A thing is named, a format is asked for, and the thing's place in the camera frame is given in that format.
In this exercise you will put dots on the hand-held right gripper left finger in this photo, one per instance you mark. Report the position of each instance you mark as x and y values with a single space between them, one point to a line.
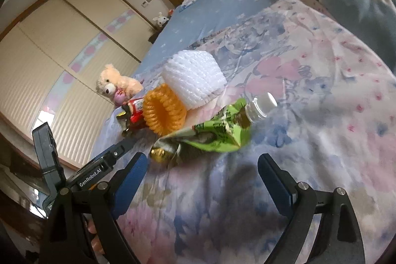
130 186

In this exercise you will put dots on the beige teddy bear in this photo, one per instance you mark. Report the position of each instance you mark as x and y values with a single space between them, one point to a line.
120 81

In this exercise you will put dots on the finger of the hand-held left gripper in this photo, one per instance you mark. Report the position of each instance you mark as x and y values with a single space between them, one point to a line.
126 146

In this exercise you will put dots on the green label plastic bottle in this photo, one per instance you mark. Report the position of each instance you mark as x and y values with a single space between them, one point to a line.
222 131

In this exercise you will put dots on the white foam fruit net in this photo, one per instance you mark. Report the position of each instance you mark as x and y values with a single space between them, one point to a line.
195 78

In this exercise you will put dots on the dark wooden nightstand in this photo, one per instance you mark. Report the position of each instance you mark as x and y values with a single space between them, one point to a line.
154 35

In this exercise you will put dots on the pink floral bed sheet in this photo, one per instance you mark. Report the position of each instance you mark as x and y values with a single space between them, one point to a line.
309 128

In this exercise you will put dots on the orange foam fruit net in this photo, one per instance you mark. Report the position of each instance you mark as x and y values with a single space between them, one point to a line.
151 109

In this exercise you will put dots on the bed with blue sheet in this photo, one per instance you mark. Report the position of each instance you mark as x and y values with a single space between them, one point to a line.
216 16

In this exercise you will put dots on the person's left hand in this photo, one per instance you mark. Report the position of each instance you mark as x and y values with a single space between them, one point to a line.
98 247

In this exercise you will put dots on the cream sliding door wardrobe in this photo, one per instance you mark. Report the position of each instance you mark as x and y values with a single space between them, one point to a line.
46 66

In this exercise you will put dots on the white rabbit plush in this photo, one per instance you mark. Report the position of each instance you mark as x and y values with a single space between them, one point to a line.
160 19

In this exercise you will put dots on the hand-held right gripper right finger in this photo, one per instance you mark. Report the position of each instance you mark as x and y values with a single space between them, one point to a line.
275 186

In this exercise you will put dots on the red orange snack wrapper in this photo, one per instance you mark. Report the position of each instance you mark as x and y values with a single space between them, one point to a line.
136 111

